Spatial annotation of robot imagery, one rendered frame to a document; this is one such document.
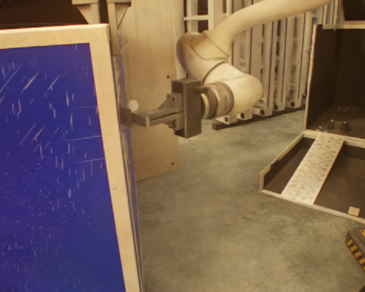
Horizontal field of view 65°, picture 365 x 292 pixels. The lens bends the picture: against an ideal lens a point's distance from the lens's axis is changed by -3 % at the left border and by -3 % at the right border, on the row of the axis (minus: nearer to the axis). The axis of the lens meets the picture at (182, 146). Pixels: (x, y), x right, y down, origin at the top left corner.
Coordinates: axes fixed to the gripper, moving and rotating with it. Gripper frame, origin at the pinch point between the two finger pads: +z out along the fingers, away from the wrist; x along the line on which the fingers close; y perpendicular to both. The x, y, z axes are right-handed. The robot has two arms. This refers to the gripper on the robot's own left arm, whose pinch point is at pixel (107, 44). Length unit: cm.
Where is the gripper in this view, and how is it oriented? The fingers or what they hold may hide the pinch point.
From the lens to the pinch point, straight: 51.9
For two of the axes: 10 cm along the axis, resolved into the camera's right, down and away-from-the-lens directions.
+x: -9.8, 1.0, -1.5
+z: 0.7, 9.8, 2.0
